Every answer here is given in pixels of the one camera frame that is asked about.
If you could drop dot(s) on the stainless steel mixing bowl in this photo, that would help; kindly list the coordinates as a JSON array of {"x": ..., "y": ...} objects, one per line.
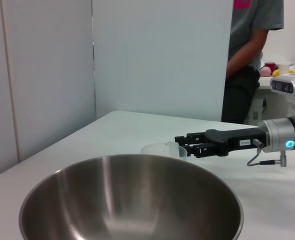
[{"x": 127, "y": 200}]

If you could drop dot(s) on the yellow banana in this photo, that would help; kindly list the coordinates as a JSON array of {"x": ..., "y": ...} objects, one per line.
[{"x": 275, "y": 73}]

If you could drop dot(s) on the pink ball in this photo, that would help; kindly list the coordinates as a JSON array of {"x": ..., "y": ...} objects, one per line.
[{"x": 265, "y": 72}]

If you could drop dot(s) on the white paper cup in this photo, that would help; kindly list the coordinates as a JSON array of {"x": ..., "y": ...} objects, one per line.
[{"x": 284, "y": 69}]

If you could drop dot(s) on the person in grey t-shirt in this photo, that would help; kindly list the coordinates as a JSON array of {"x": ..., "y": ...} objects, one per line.
[{"x": 242, "y": 30}]

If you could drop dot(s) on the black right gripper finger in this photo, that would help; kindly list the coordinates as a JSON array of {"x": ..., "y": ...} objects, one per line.
[
  {"x": 195, "y": 138},
  {"x": 202, "y": 151}
]

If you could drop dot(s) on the person left hand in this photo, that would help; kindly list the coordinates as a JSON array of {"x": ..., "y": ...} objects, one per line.
[{"x": 233, "y": 67}]

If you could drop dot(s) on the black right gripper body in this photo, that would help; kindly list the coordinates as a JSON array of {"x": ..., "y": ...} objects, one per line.
[{"x": 232, "y": 142}]

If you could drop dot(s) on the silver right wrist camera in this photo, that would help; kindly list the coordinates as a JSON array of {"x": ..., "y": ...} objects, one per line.
[{"x": 290, "y": 85}]

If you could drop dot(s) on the white background table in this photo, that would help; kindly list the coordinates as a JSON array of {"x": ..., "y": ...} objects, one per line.
[{"x": 272, "y": 107}]

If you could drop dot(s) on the clear plastic measuring cup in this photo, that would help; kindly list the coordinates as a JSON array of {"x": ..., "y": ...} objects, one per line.
[{"x": 160, "y": 150}]

